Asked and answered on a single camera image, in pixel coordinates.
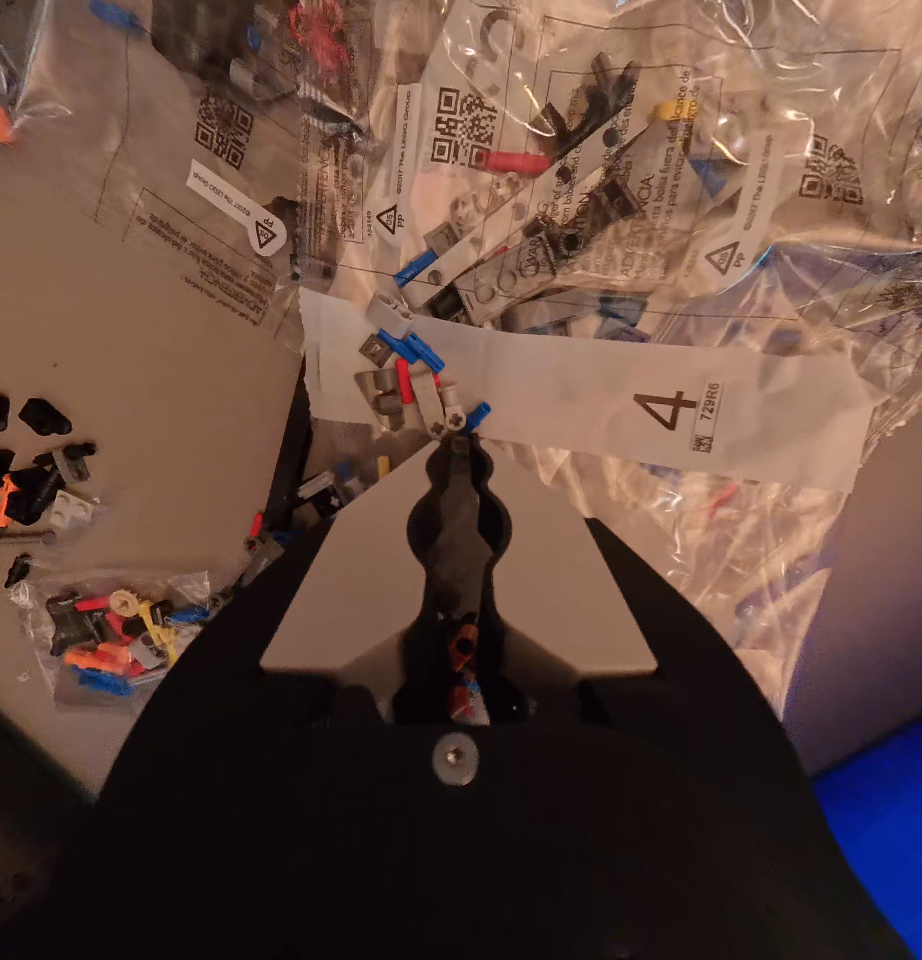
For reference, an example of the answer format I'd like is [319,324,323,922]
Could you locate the grey lego chassis assembly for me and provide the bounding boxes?
[243,360,402,594]

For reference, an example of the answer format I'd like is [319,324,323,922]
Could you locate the black perforated board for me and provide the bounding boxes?
[0,697,94,960]

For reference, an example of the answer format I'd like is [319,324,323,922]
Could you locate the blue plastic bin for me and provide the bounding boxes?
[809,705,922,960]

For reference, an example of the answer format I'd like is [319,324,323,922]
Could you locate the clear bag grey blue parts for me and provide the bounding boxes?
[296,0,922,721]

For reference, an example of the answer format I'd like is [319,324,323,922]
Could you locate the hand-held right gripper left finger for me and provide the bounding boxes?
[258,438,450,723]

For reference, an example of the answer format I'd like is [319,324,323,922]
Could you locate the scattered loose lego pieces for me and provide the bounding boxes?
[0,390,102,590]

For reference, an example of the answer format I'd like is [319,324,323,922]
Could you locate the small zip bag colourful parts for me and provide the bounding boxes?
[11,573,210,710]

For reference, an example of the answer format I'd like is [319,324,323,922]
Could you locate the clear bag curved white label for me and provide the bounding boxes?
[363,0,559,256]

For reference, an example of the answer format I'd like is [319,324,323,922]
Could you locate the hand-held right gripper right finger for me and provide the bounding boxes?
[470,438,662,723]

